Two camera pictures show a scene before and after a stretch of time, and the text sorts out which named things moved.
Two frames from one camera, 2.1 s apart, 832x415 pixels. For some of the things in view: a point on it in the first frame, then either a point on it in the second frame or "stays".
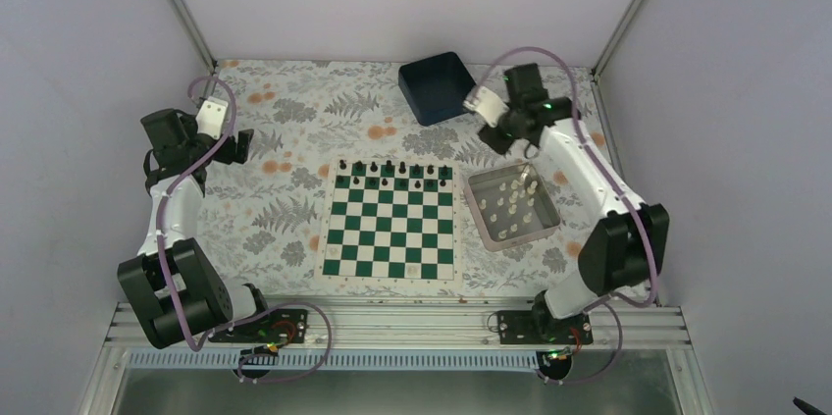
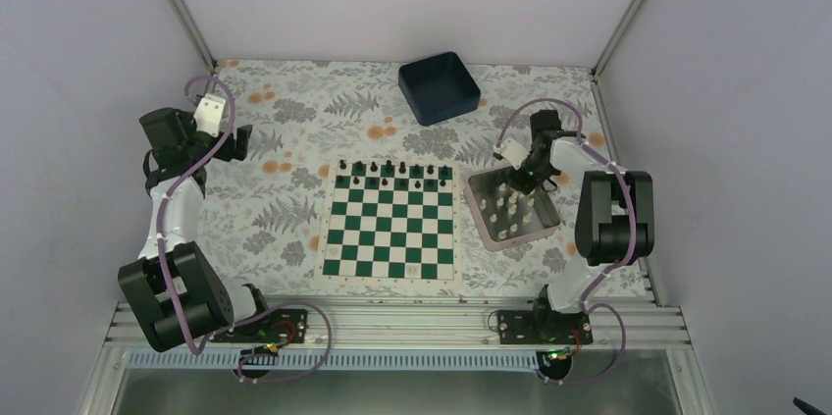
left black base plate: [276, 326] stays
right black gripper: [497, 145] to [524, 185]
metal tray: [510, 204] stays
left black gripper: [228, 156] stays
